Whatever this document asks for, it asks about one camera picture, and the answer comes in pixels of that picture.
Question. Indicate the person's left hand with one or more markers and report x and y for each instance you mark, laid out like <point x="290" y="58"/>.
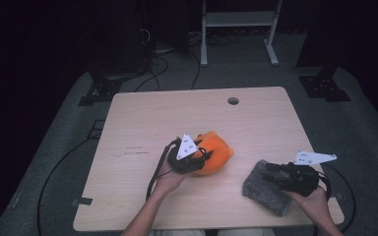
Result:
<point x="170" y="180"/>

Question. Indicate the white metal stand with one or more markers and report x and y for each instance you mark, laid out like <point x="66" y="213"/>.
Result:
<point x="239" y="18"/>

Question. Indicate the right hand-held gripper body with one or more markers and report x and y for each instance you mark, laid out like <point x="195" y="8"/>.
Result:
<point x="300" y="180"/>

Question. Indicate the black stand base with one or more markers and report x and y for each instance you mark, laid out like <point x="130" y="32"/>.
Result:
<point x="323" y="87"/>
<point x="106" y="88"/>

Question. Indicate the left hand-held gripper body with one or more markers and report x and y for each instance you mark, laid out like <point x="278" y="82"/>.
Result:
<point x="185" y="150"/>

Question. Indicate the dark equipment tower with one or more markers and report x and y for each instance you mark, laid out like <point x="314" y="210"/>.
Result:
<point x="121" y="36"/>

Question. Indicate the orange plush toy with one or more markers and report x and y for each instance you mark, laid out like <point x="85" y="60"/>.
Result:
<point x="218" y="154"/>

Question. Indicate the grey fuzzy cloth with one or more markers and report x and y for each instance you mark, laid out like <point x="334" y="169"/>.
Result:
<point x="262" y="193"/>

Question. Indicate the person's right hand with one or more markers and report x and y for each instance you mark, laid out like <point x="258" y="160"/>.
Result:
<point x="313" y="206"/>

